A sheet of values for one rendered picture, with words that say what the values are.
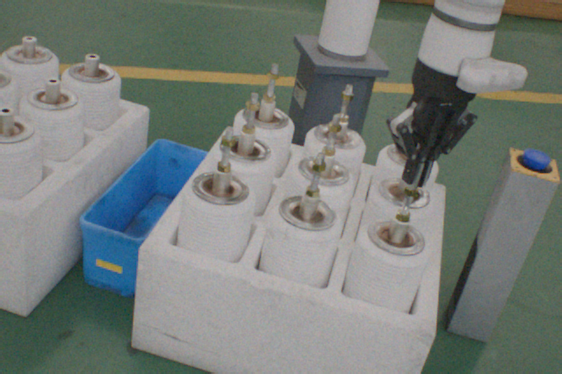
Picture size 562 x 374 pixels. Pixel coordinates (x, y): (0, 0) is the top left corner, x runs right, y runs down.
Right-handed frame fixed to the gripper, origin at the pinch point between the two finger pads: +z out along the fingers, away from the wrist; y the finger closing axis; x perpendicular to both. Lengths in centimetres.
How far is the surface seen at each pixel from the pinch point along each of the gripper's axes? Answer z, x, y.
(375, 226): 9.7, -2.6, 1.5
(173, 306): 24.9, -12.8, 23.7
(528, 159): 2.7, -1.1, -23.8
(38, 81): 12, -58, 29
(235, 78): 35, -97, -34
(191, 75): 35, -101, -23
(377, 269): 12.4, 2.2, 4.2
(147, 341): 32.5, -14.9, 25.9
